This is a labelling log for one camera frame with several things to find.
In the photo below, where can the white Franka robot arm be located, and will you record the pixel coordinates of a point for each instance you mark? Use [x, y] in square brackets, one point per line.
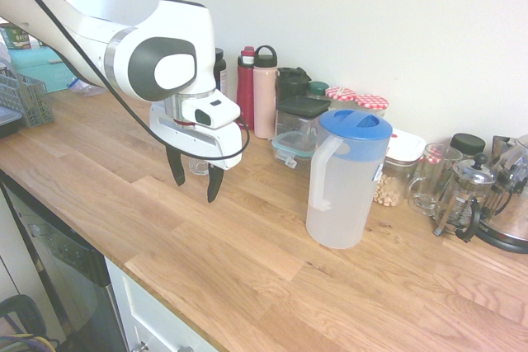
[173, 26]

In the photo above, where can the grey oatmeal cup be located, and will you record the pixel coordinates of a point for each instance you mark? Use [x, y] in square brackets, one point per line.
[38, 43]

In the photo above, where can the jar with black lid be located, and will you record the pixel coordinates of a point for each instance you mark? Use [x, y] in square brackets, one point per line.
[467, 142]

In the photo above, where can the jar with red checkered lid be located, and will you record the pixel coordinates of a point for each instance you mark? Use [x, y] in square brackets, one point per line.
[340, 93]
[371, 101]

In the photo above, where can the clear drinking glass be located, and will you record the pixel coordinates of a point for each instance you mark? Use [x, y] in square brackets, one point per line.
[198, 167]

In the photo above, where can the translucent pitcher with blue lid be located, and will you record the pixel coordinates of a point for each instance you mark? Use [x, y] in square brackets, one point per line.
[346, 195]

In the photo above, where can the square container with black lid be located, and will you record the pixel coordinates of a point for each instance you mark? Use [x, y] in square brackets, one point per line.
[301, 105]

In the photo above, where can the black shaker bottle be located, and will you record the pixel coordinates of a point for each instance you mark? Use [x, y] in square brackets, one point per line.
[290, 86]

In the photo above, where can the bottle with dark green lid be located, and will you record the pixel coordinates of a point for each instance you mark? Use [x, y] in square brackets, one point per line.
[317, 88]

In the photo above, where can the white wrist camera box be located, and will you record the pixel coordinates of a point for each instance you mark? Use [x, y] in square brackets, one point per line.
[214, 111]

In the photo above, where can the glass French press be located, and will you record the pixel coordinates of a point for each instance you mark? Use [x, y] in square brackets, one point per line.
[470, 175]

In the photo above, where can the stainless black dishwasher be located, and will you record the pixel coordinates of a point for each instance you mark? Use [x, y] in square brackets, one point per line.
[62, 269]

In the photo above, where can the black tray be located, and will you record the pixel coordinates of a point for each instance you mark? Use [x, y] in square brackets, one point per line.
[8, 127]

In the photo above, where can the grey cutlery basket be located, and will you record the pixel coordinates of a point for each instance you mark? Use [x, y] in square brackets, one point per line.
[29, 100]

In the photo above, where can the red water bottle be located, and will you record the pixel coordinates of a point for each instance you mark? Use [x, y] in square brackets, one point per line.
[245, 92]

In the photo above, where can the glass container with teal lid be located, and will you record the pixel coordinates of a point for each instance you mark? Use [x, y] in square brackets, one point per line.
[293, 142]

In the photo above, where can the green oatmeal cup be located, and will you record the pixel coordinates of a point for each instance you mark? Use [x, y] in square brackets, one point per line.
[16, 38]

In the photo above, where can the pink water bottle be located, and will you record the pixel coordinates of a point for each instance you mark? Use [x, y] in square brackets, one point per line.
[264, 96]

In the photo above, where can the clear plastic zip bag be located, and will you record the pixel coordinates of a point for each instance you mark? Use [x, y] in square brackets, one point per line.
[82, 88]

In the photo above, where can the teal bread box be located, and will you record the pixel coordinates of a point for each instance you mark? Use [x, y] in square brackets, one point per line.
[33, 67]

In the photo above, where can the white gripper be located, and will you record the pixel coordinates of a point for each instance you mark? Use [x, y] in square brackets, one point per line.
[218, 148]

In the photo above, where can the cereal container white red lid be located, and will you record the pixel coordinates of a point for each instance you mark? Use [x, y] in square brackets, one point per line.
[406, 150]

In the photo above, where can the clear glass mug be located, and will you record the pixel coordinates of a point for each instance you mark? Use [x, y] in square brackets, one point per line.
[429, 187]

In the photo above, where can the white cabinet drawer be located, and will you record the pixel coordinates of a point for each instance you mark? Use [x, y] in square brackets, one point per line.
[152, 319]

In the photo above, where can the steel electric kettle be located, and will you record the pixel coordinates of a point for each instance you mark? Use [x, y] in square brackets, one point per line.
[511, 220]

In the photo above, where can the black protein powder tub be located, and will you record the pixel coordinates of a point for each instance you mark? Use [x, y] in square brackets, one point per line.
[220, 67]

